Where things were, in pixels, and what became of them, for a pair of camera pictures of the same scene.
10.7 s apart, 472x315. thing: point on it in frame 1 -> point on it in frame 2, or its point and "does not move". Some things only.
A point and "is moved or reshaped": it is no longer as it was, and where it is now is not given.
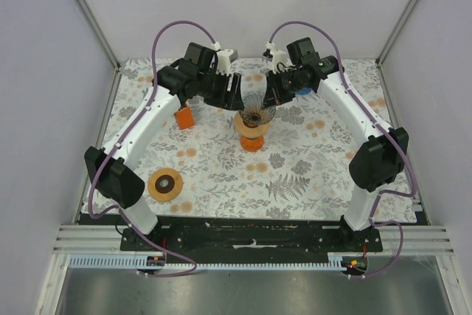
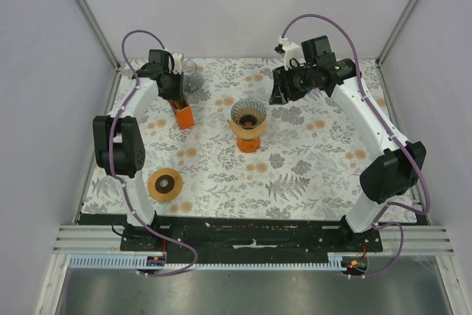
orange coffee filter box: [184, 116] does not move
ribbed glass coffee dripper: [254, 113] is moved or reshaped
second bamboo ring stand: [165, 184] does not move
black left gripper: [232, 99] -> [178, 94]
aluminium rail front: [103, 239] does not move
